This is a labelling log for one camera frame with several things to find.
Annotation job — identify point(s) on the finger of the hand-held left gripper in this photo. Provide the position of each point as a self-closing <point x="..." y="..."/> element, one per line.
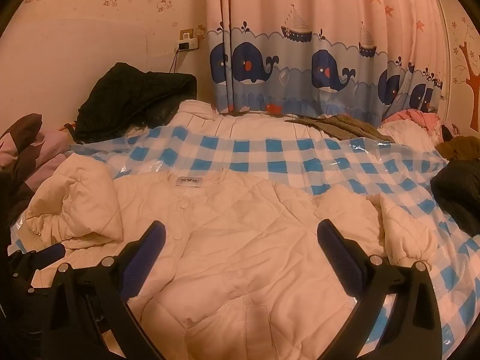
<point x="52" y="250"/>

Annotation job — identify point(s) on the olive grey cloth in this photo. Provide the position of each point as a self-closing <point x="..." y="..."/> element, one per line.
<point x="341" y="125"/>

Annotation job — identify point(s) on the purple and brown folded cloth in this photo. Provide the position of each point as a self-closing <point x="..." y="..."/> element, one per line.
<point x="22" y="146"/>

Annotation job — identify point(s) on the whale print curtain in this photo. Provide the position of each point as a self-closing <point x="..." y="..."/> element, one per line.
<point x="300" y="45"/>

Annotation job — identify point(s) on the cream quilted jacket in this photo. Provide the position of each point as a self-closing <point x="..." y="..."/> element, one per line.
<point x="243" y="240"/>

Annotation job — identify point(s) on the dark olive cloth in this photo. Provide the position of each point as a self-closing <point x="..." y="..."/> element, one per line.
<point x="461" y="148"/>

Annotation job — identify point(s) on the pink cloth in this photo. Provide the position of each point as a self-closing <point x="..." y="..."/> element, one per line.
<point x="416" y="118"/>

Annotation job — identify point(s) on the black padded jacket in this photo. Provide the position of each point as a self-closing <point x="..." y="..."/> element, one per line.
<point x="131" y="97"/>

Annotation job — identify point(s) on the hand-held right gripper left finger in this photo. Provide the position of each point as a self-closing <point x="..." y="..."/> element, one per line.
<point x="144" y="258"/>

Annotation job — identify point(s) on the blue checked plastic sheet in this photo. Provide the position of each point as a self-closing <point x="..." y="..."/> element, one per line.
<point x="285" y="153"/>

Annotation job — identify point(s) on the black cloth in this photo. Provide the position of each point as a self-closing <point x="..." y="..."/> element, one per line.
<point x="457" y="195"/>

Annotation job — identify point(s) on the white bed quilt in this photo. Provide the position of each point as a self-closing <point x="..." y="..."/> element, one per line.
<point x="225" y="120"/>

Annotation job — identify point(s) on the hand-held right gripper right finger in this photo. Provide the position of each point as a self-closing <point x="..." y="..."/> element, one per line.
<point x="339" y="258"/>

